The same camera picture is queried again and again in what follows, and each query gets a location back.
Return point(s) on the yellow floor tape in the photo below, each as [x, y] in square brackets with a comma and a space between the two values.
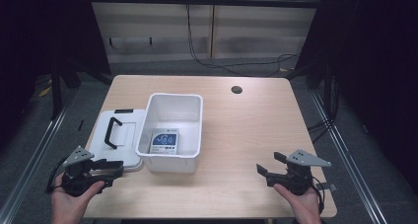
[45, 91]

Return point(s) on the black horizontal bar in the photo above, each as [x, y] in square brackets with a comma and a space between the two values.
[203, 1]

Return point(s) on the black metal stand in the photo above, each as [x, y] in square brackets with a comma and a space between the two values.
[56, 92]

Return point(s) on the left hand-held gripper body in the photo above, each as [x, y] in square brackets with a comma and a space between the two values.
[76, 178]

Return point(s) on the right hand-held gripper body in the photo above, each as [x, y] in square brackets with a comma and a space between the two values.
[297, 178]

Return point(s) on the grey tape strip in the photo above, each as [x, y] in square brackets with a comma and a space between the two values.
[328, 186]

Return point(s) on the metal floor rail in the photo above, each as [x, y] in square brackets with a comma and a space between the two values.
[348, 158]
[29, 171]

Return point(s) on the person's right hand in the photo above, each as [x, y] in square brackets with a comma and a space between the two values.
[305, 207]

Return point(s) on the person's left hand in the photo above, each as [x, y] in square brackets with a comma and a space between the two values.
[69, 207]

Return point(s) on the white plastic storage box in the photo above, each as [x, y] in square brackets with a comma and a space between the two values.
[171, 110]

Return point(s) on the blue and white packet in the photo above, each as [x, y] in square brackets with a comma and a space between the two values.
[164, 141]

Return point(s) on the dark curtain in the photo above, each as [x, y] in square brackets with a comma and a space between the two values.
[371, 53]
[49, 30]

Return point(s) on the small black floor piece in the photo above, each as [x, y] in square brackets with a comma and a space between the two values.
[81, 125]

